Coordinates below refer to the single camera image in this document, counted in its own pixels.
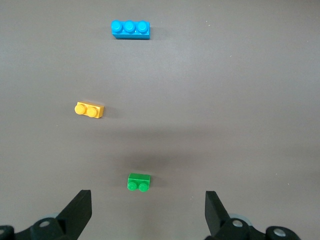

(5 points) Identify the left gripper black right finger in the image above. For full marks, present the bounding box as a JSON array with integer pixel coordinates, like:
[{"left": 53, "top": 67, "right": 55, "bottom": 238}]
[{"left": 204, "top": 190, "right": 300, "bottom": 240}]

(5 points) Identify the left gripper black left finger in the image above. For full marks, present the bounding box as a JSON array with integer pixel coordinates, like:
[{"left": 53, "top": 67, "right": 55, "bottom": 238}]
[{"left": 0, "top": 189, "right": 93, "bottom": 240}]

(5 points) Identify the yellow two-stud block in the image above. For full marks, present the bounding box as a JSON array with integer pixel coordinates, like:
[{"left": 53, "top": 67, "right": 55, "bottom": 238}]
[{"left": 74, "top": 101, "right": 105, "bottom": 119}]

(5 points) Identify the green two-stud block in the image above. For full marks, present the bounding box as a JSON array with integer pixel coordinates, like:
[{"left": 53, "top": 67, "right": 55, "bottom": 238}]
[{"left": 126, "top": 172, "right": 152, "bottom": 193}]

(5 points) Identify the blue three-stud block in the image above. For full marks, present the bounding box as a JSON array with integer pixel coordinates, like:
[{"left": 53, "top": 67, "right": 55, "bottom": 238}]
[{"left": 110, "top": 19, "right": 151, "bottom": 40}]

